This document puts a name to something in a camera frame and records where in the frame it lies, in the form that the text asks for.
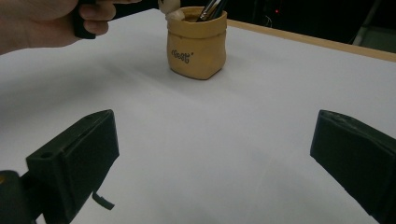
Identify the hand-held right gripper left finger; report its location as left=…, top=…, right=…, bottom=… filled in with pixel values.
left=25, top=108, right=120, bottom=224

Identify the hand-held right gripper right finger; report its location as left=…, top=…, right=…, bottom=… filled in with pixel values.
left=309, top=109, right=396, bottom=224

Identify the wooden cup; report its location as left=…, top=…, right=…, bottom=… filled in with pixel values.
left=157, top=0, right=228, bottom=81

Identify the black makeup brush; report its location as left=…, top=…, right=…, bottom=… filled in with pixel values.
left=197, top=0, right=220, bottom=22

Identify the light wooden table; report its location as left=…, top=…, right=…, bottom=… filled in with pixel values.
left=226, top=19, right=396, bottom=63

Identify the white board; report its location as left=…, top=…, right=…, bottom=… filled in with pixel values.
left=0, top=8, right=396, bottom=224

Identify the dark device with red light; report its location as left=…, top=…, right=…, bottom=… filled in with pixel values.
left=267, top=6, right=284, bottom=20

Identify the white metal desk frame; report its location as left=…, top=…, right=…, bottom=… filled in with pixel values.
left=351, top=0, right=396, bottom=52

